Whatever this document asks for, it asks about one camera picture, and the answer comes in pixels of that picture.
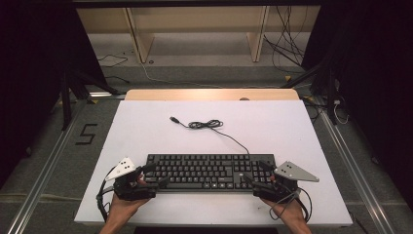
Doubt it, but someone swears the white looped cable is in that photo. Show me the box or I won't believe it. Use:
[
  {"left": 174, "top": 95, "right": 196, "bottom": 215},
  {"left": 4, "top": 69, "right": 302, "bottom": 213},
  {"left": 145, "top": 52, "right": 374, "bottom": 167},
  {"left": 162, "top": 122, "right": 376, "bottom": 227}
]
[{"left": 332, "top": 98, "right": 351, "bottom": 126}]

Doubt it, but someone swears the aluminium floor rail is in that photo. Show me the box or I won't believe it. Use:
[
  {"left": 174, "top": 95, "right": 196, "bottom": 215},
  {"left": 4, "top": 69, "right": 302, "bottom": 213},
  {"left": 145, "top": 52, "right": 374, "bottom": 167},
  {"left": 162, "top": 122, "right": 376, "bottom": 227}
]
[
  {"left": 315, "top": 97, "right": 396, "bottom": 234},
  {"left": 5, "top": 99, "right": 86, "bottom": 234}
]

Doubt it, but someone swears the black computer keyboard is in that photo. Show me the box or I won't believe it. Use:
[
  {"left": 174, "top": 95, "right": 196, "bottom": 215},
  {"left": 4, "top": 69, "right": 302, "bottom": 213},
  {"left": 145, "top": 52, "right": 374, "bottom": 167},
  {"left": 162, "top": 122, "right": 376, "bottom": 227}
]
[{"left": 144, "top": 153, "right": 281, "bottom": 193}]

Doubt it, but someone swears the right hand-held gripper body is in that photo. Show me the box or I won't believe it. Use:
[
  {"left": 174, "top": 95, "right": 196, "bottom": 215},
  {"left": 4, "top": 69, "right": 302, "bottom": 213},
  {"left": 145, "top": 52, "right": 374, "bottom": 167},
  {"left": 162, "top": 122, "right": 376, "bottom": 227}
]
[{"left": 252, "top": 160, "right": 320, "bottom": 205}]

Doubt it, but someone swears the grey right gripper cable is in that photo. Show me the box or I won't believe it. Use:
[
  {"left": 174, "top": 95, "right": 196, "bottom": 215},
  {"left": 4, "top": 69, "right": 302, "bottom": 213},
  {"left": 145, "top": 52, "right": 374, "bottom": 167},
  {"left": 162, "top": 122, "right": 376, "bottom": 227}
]
[{"left": 268, "top": 189, "right": 302, "bottom": 221}]

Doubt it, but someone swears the wooden table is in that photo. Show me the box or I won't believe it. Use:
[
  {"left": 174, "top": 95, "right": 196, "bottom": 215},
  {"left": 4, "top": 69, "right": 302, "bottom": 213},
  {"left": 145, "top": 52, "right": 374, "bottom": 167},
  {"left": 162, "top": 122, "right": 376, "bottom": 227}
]
[{"left": 124, "top": 88, "right": 300, "bottom": 101}]

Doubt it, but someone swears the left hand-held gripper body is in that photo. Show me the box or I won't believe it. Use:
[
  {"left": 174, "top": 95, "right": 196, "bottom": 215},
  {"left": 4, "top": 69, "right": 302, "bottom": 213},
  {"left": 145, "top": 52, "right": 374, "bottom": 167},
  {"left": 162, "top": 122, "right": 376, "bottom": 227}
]
[{"left": 105, "top": 157, "right": 161, "bottom": 202}]

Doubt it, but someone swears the black keyboard cable with plug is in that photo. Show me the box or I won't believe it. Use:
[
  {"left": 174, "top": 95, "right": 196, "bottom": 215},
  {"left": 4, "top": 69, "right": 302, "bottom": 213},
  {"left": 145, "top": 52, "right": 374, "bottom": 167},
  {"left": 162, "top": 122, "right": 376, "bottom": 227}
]
[{"left": 169, "top": 116, "right": 251, "bottom": 156}]

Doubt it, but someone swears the black curtain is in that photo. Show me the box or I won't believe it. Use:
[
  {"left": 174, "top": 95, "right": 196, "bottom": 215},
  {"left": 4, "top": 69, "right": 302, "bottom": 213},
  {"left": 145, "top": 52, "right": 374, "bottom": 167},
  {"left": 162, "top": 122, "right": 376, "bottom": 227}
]
[
  {"left": 300, "top": 0, "right": 413, "bottom": 209},
  {"left": 0, "top": 0, "right": 108, "bottom": 189}
]

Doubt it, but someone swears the bundle of black hanging cables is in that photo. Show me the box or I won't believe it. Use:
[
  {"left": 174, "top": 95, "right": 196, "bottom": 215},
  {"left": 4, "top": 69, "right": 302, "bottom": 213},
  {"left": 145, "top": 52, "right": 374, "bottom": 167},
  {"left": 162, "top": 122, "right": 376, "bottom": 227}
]
[{"left": 262, "top": 5, "right": 314, "bottom": 74}]

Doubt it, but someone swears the black metal stand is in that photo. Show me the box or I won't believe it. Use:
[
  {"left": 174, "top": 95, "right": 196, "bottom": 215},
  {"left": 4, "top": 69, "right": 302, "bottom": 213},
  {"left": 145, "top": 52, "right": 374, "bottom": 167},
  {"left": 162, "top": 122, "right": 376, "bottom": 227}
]
[
  {"left": 280, "top": 59, "right": 339, "bottom": 127},
  {"left": 58, "top": 68, "right": 121, "bottom": 132}
]

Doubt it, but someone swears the black looped floor cable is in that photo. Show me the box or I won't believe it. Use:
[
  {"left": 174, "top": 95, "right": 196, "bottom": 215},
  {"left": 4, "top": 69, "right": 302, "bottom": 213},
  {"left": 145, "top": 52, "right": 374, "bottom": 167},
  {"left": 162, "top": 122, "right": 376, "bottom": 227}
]
[{"left": 96, "top": 53, "right": 130, "bottom": 68}]

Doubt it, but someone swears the white table cover board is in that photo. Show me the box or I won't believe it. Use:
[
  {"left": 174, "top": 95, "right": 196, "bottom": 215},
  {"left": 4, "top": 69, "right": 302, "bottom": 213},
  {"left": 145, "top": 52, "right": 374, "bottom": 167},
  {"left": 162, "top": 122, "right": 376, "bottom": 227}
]
[{"left": 73, "top": 99, "right": 354, "bottom": 227}]

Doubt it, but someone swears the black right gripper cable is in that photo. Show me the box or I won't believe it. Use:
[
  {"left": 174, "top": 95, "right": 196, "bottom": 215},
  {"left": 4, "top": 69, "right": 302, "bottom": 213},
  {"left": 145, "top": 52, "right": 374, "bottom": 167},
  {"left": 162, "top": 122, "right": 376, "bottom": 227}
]
[{"left": 292, "top": 186, "right": 314, "bottom": 224}]

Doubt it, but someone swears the black overhead frame bar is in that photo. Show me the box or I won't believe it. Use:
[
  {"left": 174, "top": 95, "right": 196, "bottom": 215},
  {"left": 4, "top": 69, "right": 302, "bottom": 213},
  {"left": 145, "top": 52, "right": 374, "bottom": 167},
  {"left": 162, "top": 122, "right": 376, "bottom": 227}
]
[{"left": 69, "top": 0, "right": 324, "bottom": 9}]

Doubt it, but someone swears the person's left hand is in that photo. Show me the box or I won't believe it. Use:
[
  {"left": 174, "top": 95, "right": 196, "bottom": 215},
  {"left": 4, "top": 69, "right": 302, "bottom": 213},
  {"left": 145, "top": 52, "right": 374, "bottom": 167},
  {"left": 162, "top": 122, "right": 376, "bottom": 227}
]
[{"left": 107, "top": 192, "right": 151, "bottom": 226}]

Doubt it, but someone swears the light wooden shelf unit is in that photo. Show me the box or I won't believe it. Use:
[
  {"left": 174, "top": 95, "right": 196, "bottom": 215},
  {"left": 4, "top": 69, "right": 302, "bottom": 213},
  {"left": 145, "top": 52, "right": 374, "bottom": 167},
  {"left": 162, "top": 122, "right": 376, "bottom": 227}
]
[{"left": 76, "top": 5, "right": 321, "bottom": 64}]

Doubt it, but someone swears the short silver metal bar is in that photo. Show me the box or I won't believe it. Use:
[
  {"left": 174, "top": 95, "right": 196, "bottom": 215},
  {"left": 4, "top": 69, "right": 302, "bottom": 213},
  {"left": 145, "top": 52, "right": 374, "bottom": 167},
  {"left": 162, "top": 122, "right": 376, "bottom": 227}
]
[{"left": 88, "top": 91, "right": 127, "bottom": 98}]

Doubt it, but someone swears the person's right hand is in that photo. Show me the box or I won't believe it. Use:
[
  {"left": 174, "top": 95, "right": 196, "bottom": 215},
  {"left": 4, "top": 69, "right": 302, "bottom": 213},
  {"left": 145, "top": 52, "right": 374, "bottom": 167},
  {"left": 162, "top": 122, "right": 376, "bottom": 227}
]
[{"left": 261, "top": 198, "right": 308, "bottom": 226}]

